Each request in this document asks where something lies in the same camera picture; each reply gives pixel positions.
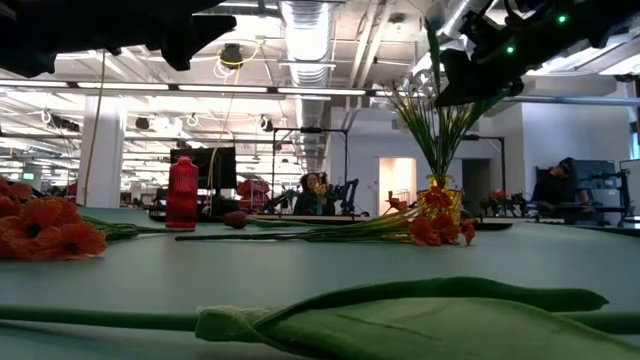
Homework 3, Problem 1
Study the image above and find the long ceiling light bar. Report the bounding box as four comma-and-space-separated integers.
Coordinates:
0, 78, 426, 100

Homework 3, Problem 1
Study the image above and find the person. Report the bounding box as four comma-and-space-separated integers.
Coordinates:
529, 157, 594, 216
293, 172, 337, 217

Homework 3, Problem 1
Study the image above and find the black ceiling-hung device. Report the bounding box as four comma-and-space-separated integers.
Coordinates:
219, 43, 244, 70

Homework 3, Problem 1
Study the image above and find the green table mat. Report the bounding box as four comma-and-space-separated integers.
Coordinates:
0, 207, 640, 360

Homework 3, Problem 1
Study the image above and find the red artificial tulip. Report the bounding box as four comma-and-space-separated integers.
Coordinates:
0, 276, 640, 360

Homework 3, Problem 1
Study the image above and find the black monitor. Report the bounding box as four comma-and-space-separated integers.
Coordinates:
169, 146, 238, 191

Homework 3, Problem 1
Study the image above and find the orange artificial flower bunch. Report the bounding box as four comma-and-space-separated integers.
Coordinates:
174, 185, 477, 247
0, 175, 197, 261

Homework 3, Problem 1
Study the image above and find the black rig frame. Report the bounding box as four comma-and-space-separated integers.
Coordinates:
271, 127, 350, 212

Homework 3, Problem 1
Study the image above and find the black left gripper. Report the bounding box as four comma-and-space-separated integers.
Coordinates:
0, 0, 237, 79

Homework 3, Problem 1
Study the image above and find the yellow glass vase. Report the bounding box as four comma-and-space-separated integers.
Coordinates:
424, 173, 464, 224

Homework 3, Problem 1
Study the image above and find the white square pillar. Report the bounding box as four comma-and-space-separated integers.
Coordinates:
81, 94, 127, 209

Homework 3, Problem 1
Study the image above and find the silver ventilation duct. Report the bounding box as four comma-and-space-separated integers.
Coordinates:
277, 0, 334, 174

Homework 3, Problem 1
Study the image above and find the red glass vase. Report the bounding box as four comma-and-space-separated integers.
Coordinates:
165, 155, 200, 230

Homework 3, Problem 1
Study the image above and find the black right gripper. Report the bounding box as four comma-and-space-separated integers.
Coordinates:
434, 0, 594, 109

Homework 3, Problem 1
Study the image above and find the white artificial flower bunch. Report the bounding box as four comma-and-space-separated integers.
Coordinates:
389, 89, 481, 189

